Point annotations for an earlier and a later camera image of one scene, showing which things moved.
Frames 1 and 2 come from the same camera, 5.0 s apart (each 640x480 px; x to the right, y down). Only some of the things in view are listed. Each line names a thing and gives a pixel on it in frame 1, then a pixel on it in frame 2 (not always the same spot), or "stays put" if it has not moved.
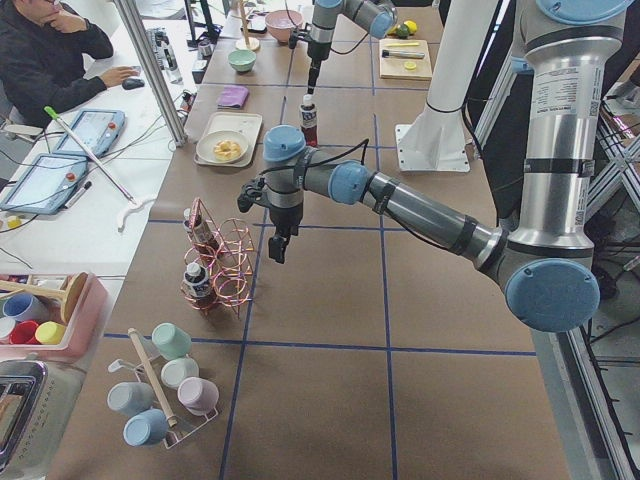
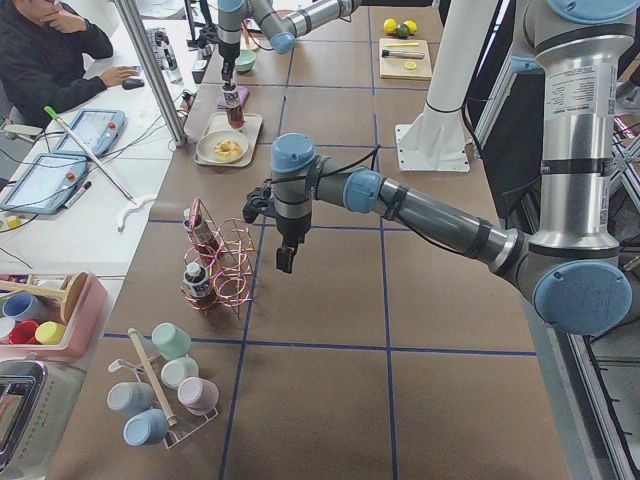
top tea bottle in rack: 201,232 stays put
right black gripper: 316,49 -> 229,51
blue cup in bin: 21,306 stays put
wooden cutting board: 405,68 stays put
